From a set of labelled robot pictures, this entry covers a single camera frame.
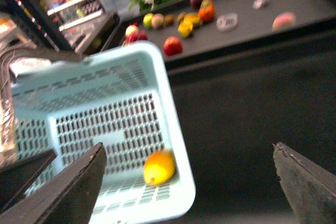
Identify red apple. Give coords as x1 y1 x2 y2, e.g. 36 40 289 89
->
163 36 183 56

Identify brown kiwi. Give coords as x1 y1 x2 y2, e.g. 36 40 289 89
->
176 12 187 23
164 15 175 26

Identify black shelf post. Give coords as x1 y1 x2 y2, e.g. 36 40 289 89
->
1 0 74 51

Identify purple mangosteen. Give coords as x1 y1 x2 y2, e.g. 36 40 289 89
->
190 0 203 9

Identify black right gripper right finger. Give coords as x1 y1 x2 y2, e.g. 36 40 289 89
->
273 142 335 223

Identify peach coloured round fruit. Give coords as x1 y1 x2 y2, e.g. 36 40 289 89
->
151 14 164 29

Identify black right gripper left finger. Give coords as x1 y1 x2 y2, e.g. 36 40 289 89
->
1 143 107 223

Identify green apple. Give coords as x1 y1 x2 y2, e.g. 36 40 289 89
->
143 13 154 29

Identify yellow starfruit pair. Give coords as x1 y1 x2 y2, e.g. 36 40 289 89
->
178 13 202 38

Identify white tape roll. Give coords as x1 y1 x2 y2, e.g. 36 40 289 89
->
216 13 238 32

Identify white shelf with drinks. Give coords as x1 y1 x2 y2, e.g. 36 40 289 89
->
34 0 106 33

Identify pink dragon fruit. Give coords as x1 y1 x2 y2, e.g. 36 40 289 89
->
122 30 148 46

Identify orange persimmon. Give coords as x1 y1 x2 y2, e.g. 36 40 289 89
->
198 5 215 23

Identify grey basket handle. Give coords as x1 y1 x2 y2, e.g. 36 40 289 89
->
1 45 88 166

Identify light blue plastic basket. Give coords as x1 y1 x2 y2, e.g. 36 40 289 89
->
12 41 196 223

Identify pink peach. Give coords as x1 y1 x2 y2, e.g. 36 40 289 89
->
272 12 296 30

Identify yellow mango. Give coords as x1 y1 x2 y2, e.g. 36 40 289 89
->
143 150 176 186

